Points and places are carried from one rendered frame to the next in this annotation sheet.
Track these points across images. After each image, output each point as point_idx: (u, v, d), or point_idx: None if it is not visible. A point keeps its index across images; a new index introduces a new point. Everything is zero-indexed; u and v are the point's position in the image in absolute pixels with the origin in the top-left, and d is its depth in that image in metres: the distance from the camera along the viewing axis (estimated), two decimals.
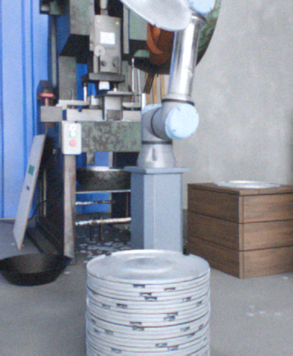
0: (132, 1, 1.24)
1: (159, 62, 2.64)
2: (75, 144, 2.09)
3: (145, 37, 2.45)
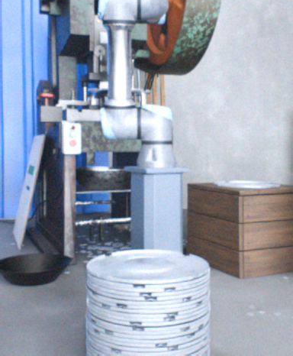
0: None
1: None
2: (75, 144, 2.09)
3: (145, 37, 2.45)
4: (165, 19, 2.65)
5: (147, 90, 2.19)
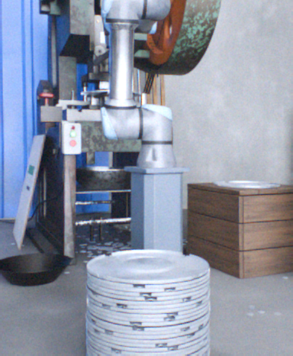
0: (92, 95, 2.43)
1: None
2: (75, 144, 2.09)
3: (145, 37, 2.45)
4: None
5: (137, 95, 2.44)
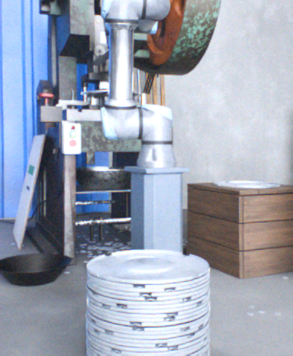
0: (101, 92, 2.29)
1: None
2: (75, 144, 2.09)
3: (145, 37, 2.45)
4: None
5: None
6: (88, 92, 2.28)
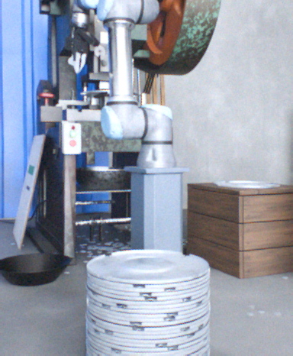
0: None
1: None
2: (75, 144, 2.09)
3: (145, 37, 2.45)
4: None
5: (82, 92, 2.32)
6: (133, 92, 2.31)
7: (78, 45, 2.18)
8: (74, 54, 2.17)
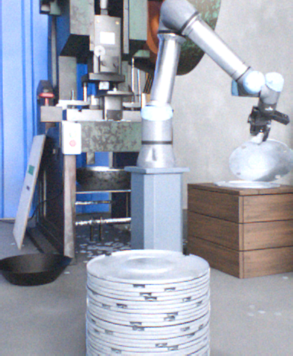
0: (268, 147, 2.15)
1: (153, 61, 2.73)
2: (75, 144, 2.09)
3: (145, 37, 2.45)
4: None
5: (233, 172, 2.29)
6: None
7: (269, 128, 2.04)
8: (267, 138, 2.06)
